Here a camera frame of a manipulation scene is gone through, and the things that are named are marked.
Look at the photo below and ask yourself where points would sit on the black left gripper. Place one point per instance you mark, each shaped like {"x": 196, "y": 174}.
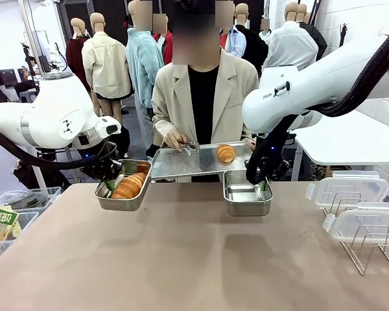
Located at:
{"x": 100, "y": 166}

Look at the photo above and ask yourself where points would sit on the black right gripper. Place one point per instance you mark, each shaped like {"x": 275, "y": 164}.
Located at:
{"x": 277, "y": 166}

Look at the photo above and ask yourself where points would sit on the rectangular stainless steel container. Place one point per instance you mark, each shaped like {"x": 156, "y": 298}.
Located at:
{"x": 248, "y": 209}
{"x": 120, "y": 204}

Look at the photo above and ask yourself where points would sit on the golden croissant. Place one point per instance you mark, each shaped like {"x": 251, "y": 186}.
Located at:
{"x": 129, "y": 186}
{"x": 226, "y": 154}

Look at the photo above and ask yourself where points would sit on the perforated steel tray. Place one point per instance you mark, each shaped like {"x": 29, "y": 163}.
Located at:
{"x": 188, "y": 162}

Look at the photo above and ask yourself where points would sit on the steel tongs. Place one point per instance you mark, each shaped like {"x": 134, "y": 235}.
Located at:
{"x": 191, "y": 145}

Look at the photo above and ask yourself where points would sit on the clear plastic snap lid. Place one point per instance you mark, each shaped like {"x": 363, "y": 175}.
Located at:
{"x": 360, "y": 223}
{"x": 353, "y": 188}

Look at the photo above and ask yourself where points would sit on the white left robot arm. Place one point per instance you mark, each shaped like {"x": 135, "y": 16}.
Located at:
{"x": 52, "y": 110}

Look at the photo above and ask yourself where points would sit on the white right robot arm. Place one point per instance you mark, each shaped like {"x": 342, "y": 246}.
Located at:
{"x": 311, "y": 81}

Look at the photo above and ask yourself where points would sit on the person's right forearm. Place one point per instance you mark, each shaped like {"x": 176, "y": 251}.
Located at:
{"x": 163, "y": 124}

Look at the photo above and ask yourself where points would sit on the person's right hand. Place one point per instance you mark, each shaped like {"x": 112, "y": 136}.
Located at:
{"x": 175, "y": 140}

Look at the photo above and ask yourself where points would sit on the clear plastic bin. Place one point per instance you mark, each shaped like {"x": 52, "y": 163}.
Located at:
{"x": 0, "y": 249}
{"x": 48, "y": 194}

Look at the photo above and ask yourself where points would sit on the person in beige jacket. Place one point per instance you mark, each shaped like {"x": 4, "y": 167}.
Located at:
{"x": 201, "y": 97}

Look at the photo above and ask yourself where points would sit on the green snack bag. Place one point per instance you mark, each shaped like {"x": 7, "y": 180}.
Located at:
{"x": 3, "y": 217}

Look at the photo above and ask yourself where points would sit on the mannequin in cream jacket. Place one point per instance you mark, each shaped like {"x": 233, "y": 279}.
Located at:
{"x": 107, "y": 64}

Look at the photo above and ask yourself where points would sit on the seated background person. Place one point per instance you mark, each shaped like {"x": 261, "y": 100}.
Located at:
{"x": 26, "y": 87}

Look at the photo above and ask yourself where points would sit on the mannequin in maroon top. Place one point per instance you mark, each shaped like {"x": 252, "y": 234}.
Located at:
{"x": 74, "y": 58}

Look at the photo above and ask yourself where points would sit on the mannequin in black jacket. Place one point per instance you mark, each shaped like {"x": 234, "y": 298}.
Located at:
{"x": 256, "y": 48}

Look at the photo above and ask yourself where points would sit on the mannequin in white shirt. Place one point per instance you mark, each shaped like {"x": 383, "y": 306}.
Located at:
{"x": 288, "y": 45}

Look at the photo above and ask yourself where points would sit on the mannequin in blue shirt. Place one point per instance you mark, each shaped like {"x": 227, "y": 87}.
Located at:
{"x": 236, "y": 42}

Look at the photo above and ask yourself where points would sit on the mannequin in red jacket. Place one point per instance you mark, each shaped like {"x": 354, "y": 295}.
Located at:
{"x": 167, "y": 48}

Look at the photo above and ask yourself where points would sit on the mannequin in dark top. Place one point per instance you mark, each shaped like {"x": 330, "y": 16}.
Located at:
{"x": 319, "y": 42}

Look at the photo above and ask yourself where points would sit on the black tripod stand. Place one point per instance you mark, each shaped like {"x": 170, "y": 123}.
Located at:
{"x": 343, "y": 35}

